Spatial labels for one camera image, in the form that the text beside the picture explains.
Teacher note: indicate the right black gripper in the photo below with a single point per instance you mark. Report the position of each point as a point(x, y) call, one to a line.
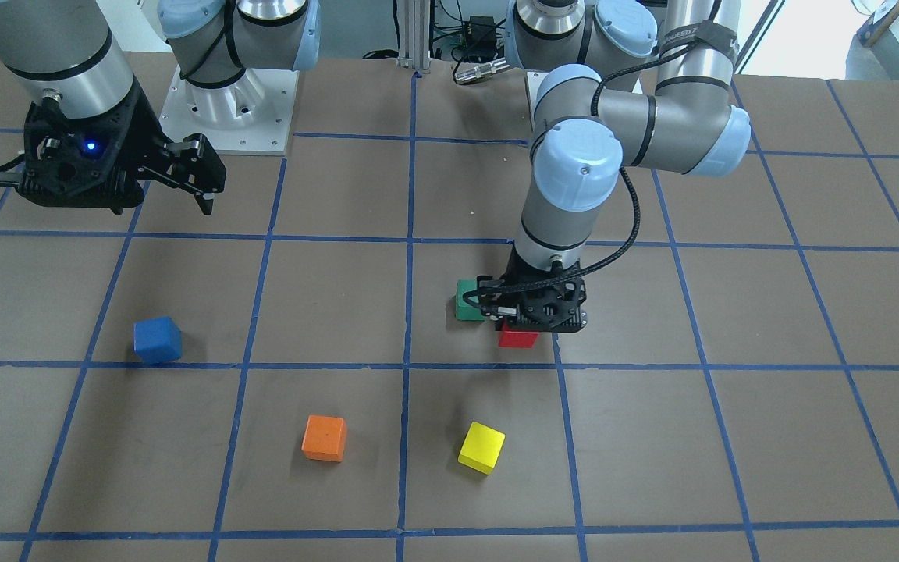
point(147, 131)

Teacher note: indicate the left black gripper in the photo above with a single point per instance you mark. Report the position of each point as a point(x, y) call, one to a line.
point(511, 275)

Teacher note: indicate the red wooden block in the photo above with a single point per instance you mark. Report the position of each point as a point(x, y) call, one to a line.
point(509, 338)

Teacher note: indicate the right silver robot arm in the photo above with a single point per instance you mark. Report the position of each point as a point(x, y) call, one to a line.
point(68, 52)

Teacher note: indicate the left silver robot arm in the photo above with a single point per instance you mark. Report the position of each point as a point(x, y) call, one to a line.
point(621, 89)

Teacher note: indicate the green wooden block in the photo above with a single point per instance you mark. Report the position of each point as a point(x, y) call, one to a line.
point(463, 310)

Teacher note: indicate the yellow wooden block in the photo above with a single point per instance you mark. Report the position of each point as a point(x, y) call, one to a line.
point(481, 448)

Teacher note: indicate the blue wooden block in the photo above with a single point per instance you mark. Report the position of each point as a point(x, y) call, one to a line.
point(157, 340)

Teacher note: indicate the orange wooden block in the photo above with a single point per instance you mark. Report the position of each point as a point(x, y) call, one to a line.
point(325, 438)

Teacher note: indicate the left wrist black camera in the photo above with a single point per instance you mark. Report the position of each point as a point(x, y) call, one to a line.
point(552, 309)

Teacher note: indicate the wrist black camera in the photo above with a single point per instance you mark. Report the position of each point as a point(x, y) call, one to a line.
point(552, 309)
point(58, 165)

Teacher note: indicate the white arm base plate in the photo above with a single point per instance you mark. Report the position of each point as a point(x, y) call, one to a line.
point(249, 117)
point(539, 83)

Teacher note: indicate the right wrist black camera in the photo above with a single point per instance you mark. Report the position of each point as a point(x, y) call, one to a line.
point(58, 165)

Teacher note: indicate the aluminium frame post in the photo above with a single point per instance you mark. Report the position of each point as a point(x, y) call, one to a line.
point(414, 34)

